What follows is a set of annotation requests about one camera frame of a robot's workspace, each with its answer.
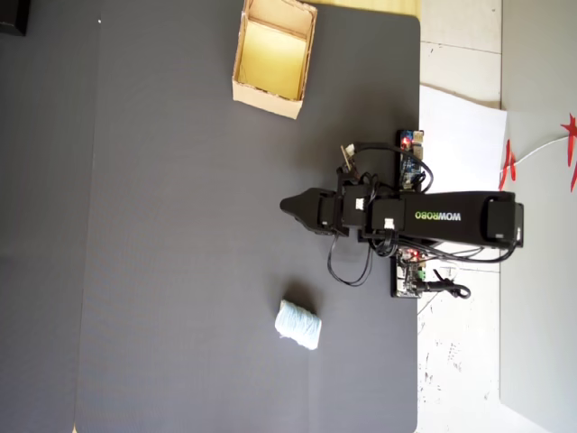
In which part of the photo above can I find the white paper sheet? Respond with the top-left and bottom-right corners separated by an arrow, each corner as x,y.
418,84 -> 508,276

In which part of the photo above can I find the black looping servo cable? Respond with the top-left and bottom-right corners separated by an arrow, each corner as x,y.
327,234 -> 376,288

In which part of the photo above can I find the circuit board with green terminal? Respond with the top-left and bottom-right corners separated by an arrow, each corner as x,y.
389,246 -> 428,299

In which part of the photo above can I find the blue circuit board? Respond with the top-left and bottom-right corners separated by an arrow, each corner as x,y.
396,129 -> 427,191

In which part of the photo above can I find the dark grey textured mat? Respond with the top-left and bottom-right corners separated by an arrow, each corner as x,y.
74,4 -> 422,433

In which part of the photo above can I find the light grey board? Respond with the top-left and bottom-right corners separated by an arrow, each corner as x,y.
498,108 -> 577,433

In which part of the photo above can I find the large red star sticker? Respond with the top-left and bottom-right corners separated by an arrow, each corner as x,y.
560,113 -> 577,194

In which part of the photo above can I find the open cardboard box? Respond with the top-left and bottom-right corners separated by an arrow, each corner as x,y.
231,0 -> 319,121

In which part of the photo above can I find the black arm base cable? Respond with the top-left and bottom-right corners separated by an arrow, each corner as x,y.
423,238 -> 520,265

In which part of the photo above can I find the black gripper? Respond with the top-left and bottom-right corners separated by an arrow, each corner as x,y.
279,176 -> 375,239

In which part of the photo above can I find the black power plug with cable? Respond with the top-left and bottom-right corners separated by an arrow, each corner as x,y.
418,278 -> 472,300

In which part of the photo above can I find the black camera cable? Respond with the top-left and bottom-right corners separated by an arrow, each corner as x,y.
349,143 -> 436,195

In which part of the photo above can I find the light blue yarn-wrapped block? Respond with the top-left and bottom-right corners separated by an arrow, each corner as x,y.
274,299 -> 324,352

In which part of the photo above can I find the thin white cable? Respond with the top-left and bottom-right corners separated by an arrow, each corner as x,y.
512,134 -> 565,167

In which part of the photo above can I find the small red star sticker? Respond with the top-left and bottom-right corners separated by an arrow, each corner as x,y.
498,138 -> 518,192

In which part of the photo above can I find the small wrist camera board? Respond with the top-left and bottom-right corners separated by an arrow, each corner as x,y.
339,143 -> 358,174

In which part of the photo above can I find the black box-shaped object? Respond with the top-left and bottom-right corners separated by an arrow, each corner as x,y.
0,0 -> 29,37

